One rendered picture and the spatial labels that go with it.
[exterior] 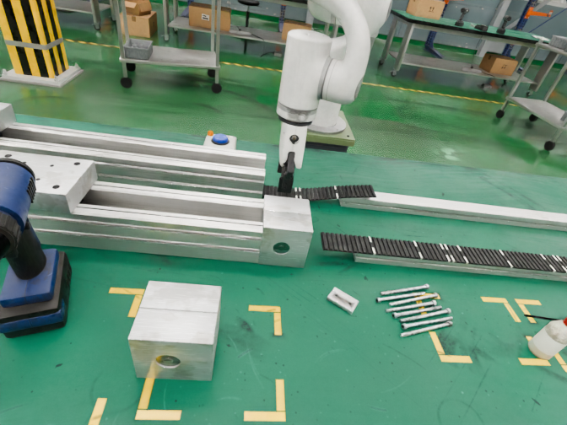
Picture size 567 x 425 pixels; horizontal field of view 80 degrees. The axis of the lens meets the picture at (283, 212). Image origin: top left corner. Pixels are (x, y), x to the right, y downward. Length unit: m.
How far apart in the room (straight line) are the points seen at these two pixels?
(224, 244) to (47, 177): 0.31
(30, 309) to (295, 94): 0.55
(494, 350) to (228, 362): 0.45
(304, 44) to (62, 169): 0.48
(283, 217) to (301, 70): 0.27
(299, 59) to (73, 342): 0.58
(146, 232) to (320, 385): 0.38
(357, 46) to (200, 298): 0.48
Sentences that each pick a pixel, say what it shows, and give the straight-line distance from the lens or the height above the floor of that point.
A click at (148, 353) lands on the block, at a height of 0.84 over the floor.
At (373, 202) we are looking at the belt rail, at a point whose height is 0.80.
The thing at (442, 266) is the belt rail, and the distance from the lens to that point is 0.80.
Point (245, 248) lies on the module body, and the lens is 0.65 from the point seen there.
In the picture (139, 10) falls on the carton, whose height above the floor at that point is 0.31.
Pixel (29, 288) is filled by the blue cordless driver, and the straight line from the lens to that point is 0.59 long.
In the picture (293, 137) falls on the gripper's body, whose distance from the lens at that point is 0.72.
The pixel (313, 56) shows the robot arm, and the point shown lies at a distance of 0.67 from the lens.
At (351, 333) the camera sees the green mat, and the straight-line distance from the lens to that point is 0.61.
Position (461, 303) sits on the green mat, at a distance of 0.76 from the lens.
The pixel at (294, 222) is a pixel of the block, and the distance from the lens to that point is 0.62.
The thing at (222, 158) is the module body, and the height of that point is 0.85.
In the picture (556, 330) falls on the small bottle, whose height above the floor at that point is 0.85.
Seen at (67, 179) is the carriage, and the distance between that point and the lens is 0.68.
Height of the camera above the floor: 1.26
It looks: 37 degrees down
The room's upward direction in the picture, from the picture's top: 11 degrees clockwise
